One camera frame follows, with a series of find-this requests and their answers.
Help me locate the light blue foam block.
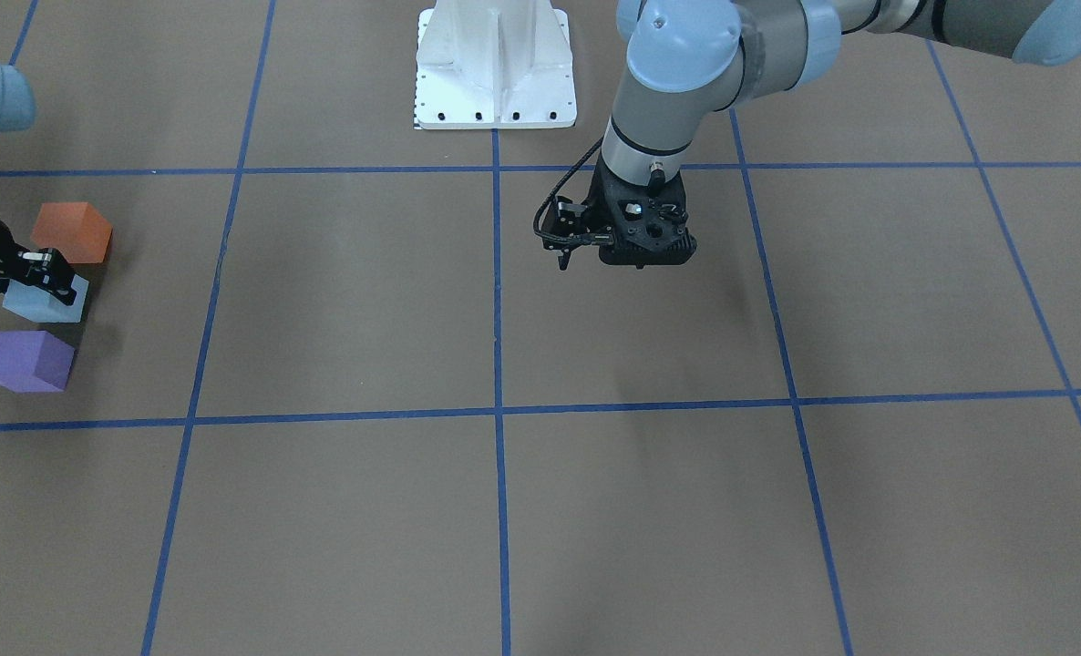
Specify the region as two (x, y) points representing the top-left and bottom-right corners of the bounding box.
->
(3, 275), (89, 323)

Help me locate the purple foam block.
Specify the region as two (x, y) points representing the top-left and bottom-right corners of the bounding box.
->
(0, 331), (77, 394)

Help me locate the orange foam block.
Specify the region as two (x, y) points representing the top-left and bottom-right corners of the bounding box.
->
(31, 202), (114, 264)

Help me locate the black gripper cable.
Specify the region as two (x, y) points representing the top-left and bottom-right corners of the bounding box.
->
(532, 137), (605, 251)

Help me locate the white pedestal column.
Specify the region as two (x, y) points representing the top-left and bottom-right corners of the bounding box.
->
(413, 1), (578, 130)

